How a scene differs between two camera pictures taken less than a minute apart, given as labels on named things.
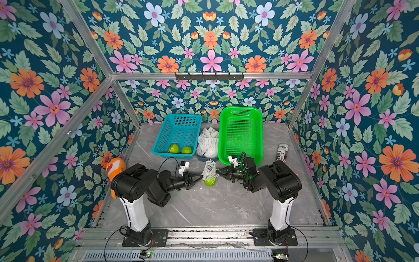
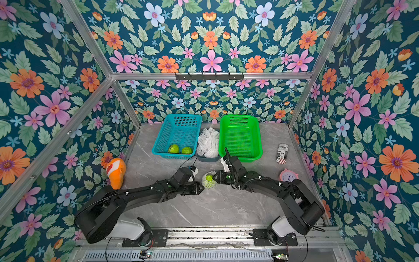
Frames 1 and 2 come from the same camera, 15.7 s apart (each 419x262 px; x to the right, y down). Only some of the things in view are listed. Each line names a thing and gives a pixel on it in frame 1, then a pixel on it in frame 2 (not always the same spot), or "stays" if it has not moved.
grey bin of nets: x=203 y=158 stays
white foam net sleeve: x=210 y=171 to x=207 y=180
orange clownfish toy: x=114 y=166 stays
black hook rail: x=209 y=77 stays
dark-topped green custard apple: x=173 y=149 stays
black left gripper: x=190 y=185 to x=197 y=188
